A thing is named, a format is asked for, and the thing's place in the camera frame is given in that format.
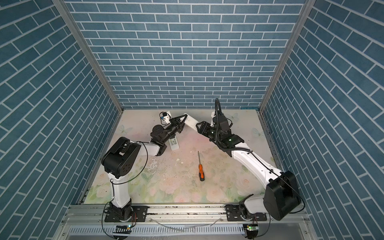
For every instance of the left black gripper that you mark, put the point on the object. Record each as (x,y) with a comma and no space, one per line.
(180,127)

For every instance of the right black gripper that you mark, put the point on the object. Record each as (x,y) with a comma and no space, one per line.
(204,128)

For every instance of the orange handled screwdriver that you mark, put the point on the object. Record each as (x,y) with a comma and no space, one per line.
(201,171)

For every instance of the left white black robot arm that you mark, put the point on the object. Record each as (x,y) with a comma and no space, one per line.
(120,158)

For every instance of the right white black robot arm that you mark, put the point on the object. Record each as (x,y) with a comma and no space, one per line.
(281,195)

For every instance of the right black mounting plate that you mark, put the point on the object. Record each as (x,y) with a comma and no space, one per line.
(237,213)

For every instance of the black mounting plate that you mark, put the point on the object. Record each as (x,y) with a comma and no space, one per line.
(237,213)
(133,214)

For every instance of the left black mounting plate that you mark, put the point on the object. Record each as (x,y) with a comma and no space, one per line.
(133,214)

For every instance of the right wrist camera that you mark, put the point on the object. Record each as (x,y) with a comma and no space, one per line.
(213,115)

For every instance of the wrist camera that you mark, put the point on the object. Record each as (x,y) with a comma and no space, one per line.
(165,118)
(213,115)

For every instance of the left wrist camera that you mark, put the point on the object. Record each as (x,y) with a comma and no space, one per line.
(165,118)

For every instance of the white perforated cable duct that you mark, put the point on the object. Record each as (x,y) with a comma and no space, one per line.
(157,230)

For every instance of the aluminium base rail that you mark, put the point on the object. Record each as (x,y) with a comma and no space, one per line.
(292,227)

